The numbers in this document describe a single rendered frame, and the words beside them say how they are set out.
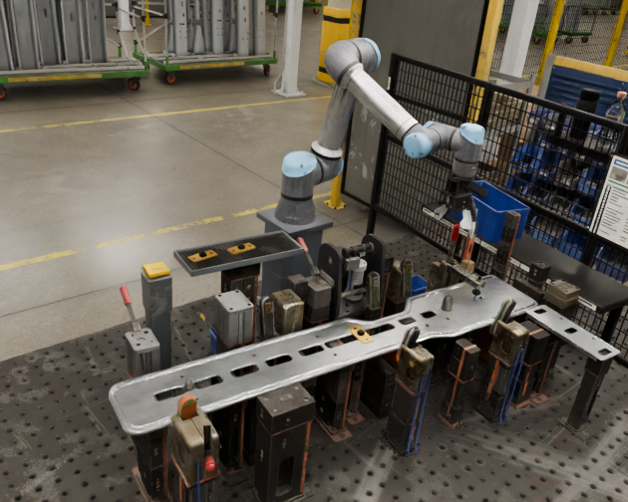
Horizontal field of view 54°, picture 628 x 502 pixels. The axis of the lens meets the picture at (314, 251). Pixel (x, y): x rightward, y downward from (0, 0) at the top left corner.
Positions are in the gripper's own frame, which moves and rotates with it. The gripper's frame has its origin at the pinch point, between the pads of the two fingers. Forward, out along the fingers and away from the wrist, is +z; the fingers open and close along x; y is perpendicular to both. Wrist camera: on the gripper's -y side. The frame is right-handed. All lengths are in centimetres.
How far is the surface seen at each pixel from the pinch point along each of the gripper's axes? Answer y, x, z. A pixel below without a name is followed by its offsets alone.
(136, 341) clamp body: 107, -2, 14
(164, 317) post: 94, -17, 19
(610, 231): -54, 21, 1
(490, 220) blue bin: -33.5, -13.5, 8.3
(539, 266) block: -27.2, 16.1, 11.7
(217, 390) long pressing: 94, 18, 20
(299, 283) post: 57, -5, 10
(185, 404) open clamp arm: 106, 30, 10
